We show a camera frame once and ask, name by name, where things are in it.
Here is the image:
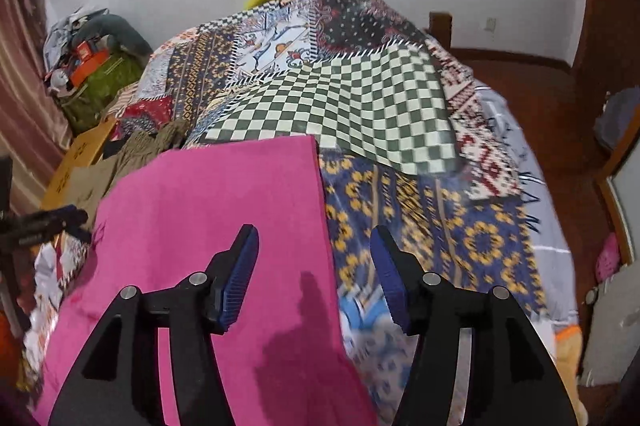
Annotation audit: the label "wooden framed mirror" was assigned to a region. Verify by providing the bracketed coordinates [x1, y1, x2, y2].
[596, 107, 640, 264]

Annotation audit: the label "wooden bed post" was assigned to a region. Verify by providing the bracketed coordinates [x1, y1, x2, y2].
[427, 12, 452, 51]

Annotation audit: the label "white wall socket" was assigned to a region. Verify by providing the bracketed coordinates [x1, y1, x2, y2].
[485, 17, 497, 32]

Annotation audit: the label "olive khaki garment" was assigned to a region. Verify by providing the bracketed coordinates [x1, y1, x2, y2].
[65, 119, 188, 231]

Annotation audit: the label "pink slipper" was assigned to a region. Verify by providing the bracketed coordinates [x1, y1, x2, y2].
[594, 233, 620, 283]

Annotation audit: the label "patchwork patterned bedspread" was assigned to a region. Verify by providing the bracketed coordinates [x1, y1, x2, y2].
[136, 0, 557, 425]

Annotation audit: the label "pink pants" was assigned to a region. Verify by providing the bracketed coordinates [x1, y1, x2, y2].
[34, 137, 375, 425]

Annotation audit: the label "yellow cardboard box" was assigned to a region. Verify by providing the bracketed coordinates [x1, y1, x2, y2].
[40, 117, 116, 210]

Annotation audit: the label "orange yellow blanket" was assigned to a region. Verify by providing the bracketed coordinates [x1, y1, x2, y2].
[554, 325, 589, 426]

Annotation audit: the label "clutter pile with green bag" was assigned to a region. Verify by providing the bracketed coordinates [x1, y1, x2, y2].
[42, 8, 152, 134]

